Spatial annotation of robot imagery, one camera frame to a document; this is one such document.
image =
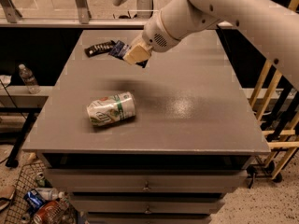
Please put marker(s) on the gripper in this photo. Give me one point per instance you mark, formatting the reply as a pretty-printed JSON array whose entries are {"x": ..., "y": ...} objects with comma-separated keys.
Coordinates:
[{"x": 154, "y": 36}]

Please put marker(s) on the blue rxbar blueberry wrapper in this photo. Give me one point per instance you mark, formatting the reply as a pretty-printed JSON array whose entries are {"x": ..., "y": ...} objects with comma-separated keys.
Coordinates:
[{"x": 119, "y": 50}]

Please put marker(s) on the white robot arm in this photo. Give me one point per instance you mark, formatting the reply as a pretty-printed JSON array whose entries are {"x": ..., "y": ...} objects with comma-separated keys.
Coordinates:
[{"x": 271, "y": 28}]

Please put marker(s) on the black chocolate rxbar wrapper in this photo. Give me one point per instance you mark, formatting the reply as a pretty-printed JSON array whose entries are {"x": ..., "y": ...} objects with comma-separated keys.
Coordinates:
[{"x": 100, "y": 48}]

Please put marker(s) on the white green 7up can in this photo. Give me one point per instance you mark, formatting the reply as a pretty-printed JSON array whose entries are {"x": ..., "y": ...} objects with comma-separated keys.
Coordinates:
[{"x": 111, "y": 109}]

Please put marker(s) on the green can in basket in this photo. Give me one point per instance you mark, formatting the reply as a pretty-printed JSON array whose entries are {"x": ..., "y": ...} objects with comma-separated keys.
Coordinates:
[{"x": 41, "y": 180}]

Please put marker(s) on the red soda can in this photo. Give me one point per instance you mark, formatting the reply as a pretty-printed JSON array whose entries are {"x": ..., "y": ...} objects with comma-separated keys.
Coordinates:
[{"x": 51, "y": 213}]

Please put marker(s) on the grey drawer cabinet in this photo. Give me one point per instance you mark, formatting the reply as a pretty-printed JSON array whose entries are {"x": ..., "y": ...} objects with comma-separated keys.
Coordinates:
[{"x": 190, "y": 142}]

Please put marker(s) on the clear plastic water bottle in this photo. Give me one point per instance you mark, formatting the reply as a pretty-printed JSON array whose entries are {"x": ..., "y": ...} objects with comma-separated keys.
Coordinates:
[{"x": 29, "y": 79}]

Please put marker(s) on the plastic bottle in basket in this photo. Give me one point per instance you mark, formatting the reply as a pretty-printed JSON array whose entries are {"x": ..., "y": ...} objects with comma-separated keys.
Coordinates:
[{"x": 50, "y": 194}]

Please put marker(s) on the blue snack bag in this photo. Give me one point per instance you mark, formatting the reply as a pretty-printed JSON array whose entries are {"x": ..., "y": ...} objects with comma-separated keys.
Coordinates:
[{"x": 34, "y": 199}]

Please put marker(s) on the yellow wooden cart frame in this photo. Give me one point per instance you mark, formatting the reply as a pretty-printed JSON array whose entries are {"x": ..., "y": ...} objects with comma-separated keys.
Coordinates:
[{"x": 280, "y": 131}]

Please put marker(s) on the wire mesh basket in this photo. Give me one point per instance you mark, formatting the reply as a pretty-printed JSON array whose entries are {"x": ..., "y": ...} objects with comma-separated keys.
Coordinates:
[{"x": 19, "y": 211}]

